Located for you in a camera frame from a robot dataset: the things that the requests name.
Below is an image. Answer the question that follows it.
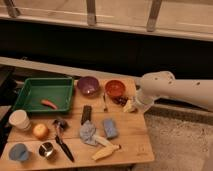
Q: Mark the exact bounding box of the crumpled blue cloth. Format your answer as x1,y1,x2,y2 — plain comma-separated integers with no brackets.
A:
79,120,97,146

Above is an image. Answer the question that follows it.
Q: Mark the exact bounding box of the purple bowl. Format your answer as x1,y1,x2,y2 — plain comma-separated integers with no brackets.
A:
77,76,100,96

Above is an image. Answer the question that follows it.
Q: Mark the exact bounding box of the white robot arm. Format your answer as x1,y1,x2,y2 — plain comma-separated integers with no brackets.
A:
123,71,213,113

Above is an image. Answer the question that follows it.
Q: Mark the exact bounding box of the dark chocolate bar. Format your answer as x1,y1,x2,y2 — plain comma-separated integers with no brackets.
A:
81,105,92,124

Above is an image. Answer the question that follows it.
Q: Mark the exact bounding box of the blue cup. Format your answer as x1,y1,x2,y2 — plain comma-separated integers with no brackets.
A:
9,143,29,162

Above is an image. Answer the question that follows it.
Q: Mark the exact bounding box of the white spoon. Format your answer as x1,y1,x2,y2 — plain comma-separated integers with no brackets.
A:
93,135,112,146

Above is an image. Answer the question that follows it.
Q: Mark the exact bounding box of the dark grapes bunch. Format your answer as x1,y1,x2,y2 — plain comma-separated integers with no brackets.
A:
112,96,128,106

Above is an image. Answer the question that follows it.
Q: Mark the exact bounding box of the blue sponge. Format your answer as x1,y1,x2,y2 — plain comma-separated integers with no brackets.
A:
103,118,119,139

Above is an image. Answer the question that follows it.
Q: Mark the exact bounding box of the orange bowl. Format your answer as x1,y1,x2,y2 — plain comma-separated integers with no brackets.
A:
105,80,126,98

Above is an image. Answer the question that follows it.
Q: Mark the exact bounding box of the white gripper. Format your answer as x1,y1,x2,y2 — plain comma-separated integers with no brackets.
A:
123,89,154,113

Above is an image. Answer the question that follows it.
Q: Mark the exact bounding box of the metal cup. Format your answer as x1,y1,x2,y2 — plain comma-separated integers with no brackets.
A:
39,142,55,159

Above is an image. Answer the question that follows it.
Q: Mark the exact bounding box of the green plastic tray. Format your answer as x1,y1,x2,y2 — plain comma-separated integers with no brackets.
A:
12,78,74,114

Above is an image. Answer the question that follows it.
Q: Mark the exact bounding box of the yellow banana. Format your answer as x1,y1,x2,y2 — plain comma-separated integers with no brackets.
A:
92,145,121,161

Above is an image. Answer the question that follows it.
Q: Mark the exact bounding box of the orange carrot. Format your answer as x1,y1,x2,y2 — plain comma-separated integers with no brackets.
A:
41,99,58,110

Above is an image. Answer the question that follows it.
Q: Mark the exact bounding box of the black handled knife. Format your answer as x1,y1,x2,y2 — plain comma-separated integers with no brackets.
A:
55,126,75,162

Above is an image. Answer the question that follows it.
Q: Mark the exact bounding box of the red yellow apple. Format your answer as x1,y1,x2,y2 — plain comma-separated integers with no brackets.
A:
33,124,49,140

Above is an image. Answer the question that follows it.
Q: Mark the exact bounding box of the small dark toy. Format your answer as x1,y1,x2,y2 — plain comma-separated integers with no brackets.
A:
53,118,68,130

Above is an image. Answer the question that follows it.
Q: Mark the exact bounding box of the white paper cup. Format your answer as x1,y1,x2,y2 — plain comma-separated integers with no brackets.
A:
9,110,31,131

